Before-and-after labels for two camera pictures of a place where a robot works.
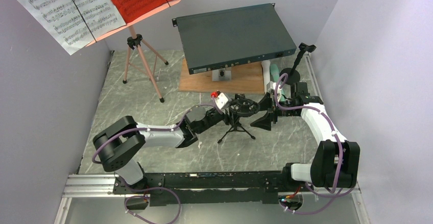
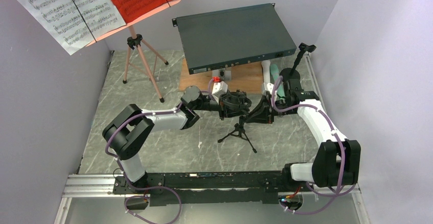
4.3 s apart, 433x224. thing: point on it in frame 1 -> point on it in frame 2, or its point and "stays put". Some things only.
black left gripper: (226, 120) -> (229, 106)
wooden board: (245, 78) stays put
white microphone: (266, 65) stays put
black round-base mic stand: (293, 75) stays put
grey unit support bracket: (221, 74) stays put
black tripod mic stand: (241, 107) -> (239, 132)
